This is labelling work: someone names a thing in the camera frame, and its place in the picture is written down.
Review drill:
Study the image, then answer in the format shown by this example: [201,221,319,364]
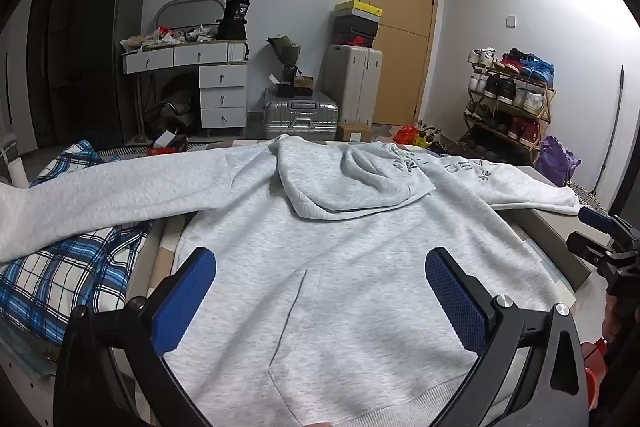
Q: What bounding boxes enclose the dark grey refrigerator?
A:
[75,0,146,148]

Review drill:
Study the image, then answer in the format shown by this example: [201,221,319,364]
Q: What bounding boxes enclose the red yellow plastic toys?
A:
[394,124,426,148]

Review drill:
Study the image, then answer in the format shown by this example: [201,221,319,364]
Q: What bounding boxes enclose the black bag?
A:
[142,74,201,135]

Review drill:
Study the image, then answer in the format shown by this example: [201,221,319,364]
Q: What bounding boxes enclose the purple plastic bag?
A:
[535,136,582,188]

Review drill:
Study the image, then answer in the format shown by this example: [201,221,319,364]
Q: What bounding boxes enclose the person's right hand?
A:
[602,291,621,344]

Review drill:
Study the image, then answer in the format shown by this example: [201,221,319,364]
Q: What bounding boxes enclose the black cylindrical container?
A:
[216,0,251,40]

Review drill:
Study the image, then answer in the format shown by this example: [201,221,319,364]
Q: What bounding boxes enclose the light grey hoodie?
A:
[0,134,583,427]

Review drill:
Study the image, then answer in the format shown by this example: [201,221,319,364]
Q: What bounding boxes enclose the white dotted fabric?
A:
[0,322,63,427]

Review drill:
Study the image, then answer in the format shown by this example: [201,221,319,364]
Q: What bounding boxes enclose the white dressing table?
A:
[122,39,249,130]

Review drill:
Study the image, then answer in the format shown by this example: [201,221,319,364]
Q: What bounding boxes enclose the grey woven basket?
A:
[570,182,608,208]

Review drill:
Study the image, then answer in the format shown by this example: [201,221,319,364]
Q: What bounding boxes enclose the beige upright suitcase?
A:
[320,45,383,128]

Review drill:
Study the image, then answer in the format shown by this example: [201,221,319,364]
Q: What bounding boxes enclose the shoe rack with shoes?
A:
[460,48,556,148]

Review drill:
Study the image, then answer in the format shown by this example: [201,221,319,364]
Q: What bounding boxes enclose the dark green wrapped bouquet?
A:
[266,34,303,85]

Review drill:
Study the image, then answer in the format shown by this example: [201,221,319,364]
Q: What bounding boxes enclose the arched mirror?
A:
[152,0,226,38]

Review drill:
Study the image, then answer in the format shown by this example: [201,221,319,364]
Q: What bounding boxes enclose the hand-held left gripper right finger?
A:
[424,247,591,427]

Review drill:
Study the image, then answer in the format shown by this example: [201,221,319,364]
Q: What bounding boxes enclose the red plastic stool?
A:
[580,339,608,410]

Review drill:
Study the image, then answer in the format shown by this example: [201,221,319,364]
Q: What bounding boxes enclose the pile of small clutter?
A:
[122,24,221,52]

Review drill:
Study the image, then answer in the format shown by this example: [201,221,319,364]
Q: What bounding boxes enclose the silver suitcase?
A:
[263,88,339,141]

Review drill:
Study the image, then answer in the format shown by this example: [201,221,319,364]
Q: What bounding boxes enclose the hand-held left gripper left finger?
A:
[52,247,218,427]

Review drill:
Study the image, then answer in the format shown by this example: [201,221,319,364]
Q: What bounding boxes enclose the brown cardboard parcel box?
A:
[336,123,373,142]

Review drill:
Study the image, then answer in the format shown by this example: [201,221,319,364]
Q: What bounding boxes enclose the white cylindrical object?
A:
[0,134,28,188]

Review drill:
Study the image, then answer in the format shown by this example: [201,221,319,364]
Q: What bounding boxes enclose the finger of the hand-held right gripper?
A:
[579,206,626,234]
[566,231,618,269]

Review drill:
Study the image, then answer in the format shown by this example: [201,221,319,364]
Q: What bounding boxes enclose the black wardrobe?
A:
[27,0,116,148]

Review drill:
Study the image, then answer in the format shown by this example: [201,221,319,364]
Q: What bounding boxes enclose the blue plaid quilt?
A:
[0,139,153,348]

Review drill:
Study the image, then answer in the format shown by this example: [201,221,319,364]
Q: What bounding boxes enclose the black and red shoebox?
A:
[334,32,376,48]

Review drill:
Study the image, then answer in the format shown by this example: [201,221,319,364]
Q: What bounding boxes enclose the long black pole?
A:
[592,66,626,195]

